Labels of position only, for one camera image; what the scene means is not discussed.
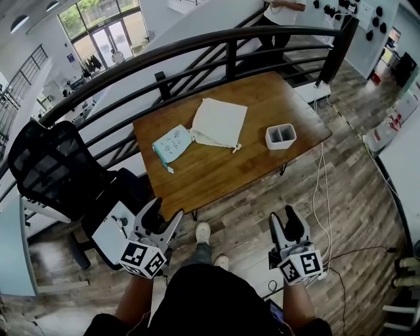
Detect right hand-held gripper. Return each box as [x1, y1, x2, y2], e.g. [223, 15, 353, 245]
[268, 205, 326, 285]

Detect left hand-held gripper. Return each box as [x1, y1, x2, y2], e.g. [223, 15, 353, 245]
[119, 196, 186, 280]

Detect cream drawstring cloth bag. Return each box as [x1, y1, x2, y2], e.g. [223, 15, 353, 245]
[189, 97, 249, 154]

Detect person's left forearm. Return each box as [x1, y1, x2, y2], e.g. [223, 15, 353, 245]
[114, 275, 156, 326]

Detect person's right forearm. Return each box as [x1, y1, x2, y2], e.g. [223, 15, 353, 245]
[282, 278, 318, 326]

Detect white plastic bag red print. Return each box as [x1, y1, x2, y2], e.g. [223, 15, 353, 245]
[362, 108, 408, 154]

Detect person's left white shoe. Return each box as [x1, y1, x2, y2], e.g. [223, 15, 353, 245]
[195, 221, 212, 245]

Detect person's white shoe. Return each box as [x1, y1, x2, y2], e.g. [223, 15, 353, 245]
[195, 221, 212, 245]
[213, 254, 230, 272]

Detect person's grey trouser leg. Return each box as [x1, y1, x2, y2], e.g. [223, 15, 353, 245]
[187, 242, 215, 267]

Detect white drawer cabinet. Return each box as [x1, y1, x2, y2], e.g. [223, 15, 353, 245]
[91, 199, 139, 272]

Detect person's right white shoe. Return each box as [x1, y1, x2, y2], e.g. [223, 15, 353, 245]
[213, 254, 230, 272]

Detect mint printed pouch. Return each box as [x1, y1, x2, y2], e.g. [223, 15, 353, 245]
[152, 124, 192, 174]

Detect small tablet screen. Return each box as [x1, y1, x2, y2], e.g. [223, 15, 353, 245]
[268, 300, 285, 324]

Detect white two-compartment container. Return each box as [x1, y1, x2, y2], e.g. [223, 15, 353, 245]
[264, 123, 297, 151]

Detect person's black shirt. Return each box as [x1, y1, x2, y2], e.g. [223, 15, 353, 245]
[83, 264, 332, 336]

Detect black mesh office chair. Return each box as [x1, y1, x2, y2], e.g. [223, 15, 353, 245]
[7, 120, 155, 270]

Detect white low box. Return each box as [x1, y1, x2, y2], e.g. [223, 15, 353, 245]
[293, 81, 333, 104]

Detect dark staircase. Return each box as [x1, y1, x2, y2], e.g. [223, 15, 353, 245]
[236, 16, 329, 87]

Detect rack of dark clothes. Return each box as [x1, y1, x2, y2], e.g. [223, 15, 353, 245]
[80, 54, 103, 72]

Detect black balcony balustrade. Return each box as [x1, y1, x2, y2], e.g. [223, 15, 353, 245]
[0, 44, 49, 145]

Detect glass entrance doors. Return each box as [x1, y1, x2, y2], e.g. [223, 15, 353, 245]
[57, 0, 149, 70]

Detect white power cable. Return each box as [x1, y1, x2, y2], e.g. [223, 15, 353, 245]
[311, 142, 334, 263]

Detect black cable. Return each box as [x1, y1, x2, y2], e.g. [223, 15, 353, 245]
[323, 245, 398, 336]

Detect group of black wall-hung headsets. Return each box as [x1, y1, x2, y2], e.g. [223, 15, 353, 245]
[313, 0, 389, 42]

